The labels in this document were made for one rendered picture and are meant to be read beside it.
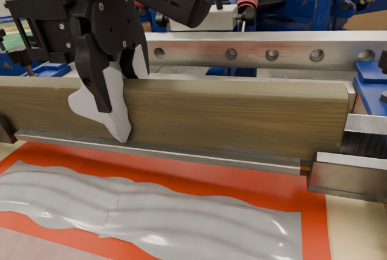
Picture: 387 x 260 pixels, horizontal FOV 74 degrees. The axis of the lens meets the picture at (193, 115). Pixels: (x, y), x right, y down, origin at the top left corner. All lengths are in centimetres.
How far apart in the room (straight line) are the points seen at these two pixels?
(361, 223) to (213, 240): 13
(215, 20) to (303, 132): 32
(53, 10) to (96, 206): 19
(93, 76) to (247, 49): 29
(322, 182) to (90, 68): 22
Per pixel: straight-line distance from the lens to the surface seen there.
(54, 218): 32
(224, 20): 51
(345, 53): 47
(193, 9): 21
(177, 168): 32
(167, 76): 46
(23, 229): 33
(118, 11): 26
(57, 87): 32
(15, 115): 40
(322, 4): 84
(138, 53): 29
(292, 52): 46
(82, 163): 37
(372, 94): 40
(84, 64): 23
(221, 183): 30
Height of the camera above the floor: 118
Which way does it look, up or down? 33 degrees down
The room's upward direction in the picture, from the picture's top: 6 degrees counter-clockwise
